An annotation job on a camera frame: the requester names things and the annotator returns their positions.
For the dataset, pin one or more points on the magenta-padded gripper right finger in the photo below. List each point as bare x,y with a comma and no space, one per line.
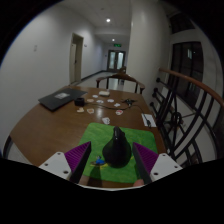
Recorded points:
163,165

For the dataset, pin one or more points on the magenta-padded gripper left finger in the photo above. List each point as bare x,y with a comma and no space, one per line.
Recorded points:
55,163

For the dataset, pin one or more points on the black computer mouse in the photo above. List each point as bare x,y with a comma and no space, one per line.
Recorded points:
116,151

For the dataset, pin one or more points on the green mouse pad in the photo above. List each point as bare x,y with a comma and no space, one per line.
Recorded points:
100,136

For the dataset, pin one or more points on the white paper sheet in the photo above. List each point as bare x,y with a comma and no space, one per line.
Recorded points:
146,119

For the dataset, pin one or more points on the small printed sticker card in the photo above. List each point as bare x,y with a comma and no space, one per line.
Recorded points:
119,112
90,100
106,120
80,110
100,101
117,105
95,96
90,110
110,100

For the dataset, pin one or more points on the black closed laptop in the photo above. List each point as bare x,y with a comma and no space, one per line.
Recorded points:
61,98

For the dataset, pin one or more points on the small black box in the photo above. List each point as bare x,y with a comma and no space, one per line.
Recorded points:
79,102

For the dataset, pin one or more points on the small white box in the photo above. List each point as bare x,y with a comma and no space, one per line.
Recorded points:
104,93

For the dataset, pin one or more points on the black railing with wooden handrail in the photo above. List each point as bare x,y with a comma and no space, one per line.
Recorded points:
186,80

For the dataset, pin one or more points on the dark framed window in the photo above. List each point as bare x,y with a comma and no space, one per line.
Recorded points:
186,73

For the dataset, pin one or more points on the brown wooden chair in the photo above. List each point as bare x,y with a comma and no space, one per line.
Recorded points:
121,76

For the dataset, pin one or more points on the beige side door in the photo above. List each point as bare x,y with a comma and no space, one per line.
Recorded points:
76,58

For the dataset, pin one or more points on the glass double door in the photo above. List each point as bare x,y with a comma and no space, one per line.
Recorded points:
116,60

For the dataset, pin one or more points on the green exit sign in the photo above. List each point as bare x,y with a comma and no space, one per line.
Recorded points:
117,45

